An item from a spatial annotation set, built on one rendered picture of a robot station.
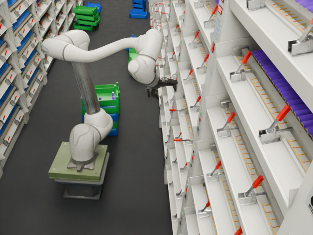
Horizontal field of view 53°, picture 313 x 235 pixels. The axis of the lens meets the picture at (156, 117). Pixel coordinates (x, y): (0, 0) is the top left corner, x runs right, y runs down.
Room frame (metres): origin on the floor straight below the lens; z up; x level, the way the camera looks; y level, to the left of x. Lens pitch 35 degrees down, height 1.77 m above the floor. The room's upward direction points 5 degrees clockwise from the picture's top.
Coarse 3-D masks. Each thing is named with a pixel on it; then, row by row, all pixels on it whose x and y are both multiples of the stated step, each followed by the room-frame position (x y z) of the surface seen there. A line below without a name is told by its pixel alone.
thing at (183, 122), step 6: (180, 96) 1.66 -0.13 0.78; (180, 102) 1.63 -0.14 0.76; (180, 108) 1.56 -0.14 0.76; (180, 120) 1.44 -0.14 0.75; (180, 126) 1.39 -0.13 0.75; (186, 126) 1.38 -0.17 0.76; (186, 132) 1.33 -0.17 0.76; (186, 138) 1.28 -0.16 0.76; (186, 150) 1.19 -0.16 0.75; (186, 156) 1.15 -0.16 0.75
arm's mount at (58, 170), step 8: (64, 144) 1.74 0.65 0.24; (64, 152) 1.64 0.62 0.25; (104, 152) 1.68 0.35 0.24; (56, 160) 1.55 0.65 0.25; (64, 160) 1.56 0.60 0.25; (96, 160) 1.59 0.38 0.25; (104, 160) 1.63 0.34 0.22; (56, 168) 1.48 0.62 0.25; (64, 168) 1.48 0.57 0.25; (72, 168) 1.49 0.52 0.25; (96, 168) 1.51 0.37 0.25; (56, 176) 1.44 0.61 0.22; (64, 176) 1.44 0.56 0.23; (72, 176) 1.44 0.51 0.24; (80, 176) 1.44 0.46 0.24; (88, 176) 1.44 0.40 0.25; (96, 176) 1.44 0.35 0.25
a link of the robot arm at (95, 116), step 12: (72, 36) 1.79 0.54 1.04; (84, 36) 1.87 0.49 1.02; (84, 48) 1.83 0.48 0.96; (84, 72) 1.79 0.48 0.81; (84, 84) 1.77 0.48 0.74; (84, 96) 1.76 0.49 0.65; (96, 96) 1.80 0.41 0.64; (96, 108) 1.76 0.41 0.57; (84, 120) 1.74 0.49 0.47; (96, 120) 1.71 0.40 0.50; (108, 120) 1.78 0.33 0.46; (108, 132) 1.74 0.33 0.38
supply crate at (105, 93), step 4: (96, 88) 2.34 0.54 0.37; (100, 88) 2.35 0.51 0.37; (104, 88) 2.36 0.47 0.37; (108, 88) 2.37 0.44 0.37; (112, 88) 2.37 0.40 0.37; (96, 92) 2.34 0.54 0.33; (100, 92) 2.35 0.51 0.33; (104, 92) 2.36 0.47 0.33; (108, 92) 2.37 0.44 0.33; (116, 92) 2.31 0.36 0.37; (100, 96) 2.30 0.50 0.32; (104, 96) 2.31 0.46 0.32; (108, 96) 2.31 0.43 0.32; (116, 96) 2.21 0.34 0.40; (100, 100) 2.16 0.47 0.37; (104, 100) 2.17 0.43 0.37; (108, 100) 2.17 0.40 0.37; (112, 100) 2.18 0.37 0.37; (116, 100) 2.19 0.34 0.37; (100, 104) 2.16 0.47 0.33; (104, 104) 2.17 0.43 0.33; (108, 104) 2.17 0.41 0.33; (112, 104) 2.18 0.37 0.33; (116, 104) 2.19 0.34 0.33
